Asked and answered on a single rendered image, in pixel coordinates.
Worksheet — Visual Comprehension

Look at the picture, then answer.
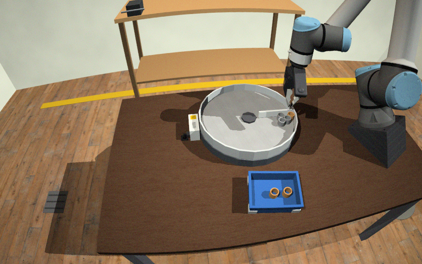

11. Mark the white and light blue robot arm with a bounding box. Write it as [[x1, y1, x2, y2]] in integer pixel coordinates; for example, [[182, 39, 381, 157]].
[[288, 0, 422, 128]]

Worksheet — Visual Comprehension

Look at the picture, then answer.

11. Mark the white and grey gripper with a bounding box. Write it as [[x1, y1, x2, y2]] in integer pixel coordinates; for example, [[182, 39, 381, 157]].
[[283, 60, 308, 107]]

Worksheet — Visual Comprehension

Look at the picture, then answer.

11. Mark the bronze bushing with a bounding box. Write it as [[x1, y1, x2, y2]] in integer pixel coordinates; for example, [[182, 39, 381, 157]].
[[287, 111, 295, 121], [269, 188, 279, 199], [282, 187, 292, 198]]

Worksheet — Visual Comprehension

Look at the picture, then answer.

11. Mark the grey metal ring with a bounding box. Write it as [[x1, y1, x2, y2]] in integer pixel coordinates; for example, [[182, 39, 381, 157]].
[[278, 117, 286, 127], [284, 115, 291, 125], [277, 112, 285, 120]]

